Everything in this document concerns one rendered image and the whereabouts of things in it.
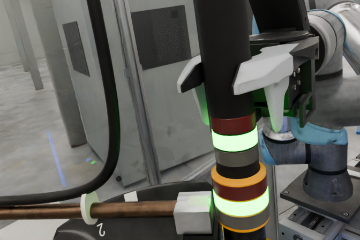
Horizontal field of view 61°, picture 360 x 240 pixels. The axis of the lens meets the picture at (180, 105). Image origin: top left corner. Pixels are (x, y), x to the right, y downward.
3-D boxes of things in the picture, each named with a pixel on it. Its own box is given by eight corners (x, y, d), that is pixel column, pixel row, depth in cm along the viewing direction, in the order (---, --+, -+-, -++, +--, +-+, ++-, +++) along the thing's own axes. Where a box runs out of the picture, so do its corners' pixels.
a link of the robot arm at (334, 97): (376, 145, 43) (380, 69, 40) (293, 149, 46) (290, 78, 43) (357, 125, 51) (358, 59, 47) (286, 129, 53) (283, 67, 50)
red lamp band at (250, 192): (210, 202, 23) (209, 188, 23) (214, 172, 27) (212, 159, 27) (270, 200, 22) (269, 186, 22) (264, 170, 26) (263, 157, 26)
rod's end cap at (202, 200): (185, 205, 25) (209, 204, 25) (188, 191, 27) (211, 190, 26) (188, 226, 25) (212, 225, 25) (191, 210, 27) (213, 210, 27)
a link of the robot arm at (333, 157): (353, 171, 93) (354, 130, 89) (306, 172, 96) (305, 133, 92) (341, 152, 104) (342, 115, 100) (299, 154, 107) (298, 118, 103)
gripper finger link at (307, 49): (316, 73, 21) (321, 50, 28) (315, 50, 20) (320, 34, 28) (247, 75, 23) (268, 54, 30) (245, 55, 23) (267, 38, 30)
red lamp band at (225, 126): (210, 136, 22) (208, 120, 22) (212, 119, 25) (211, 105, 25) (258, 133, 21) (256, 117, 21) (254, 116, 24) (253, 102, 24)
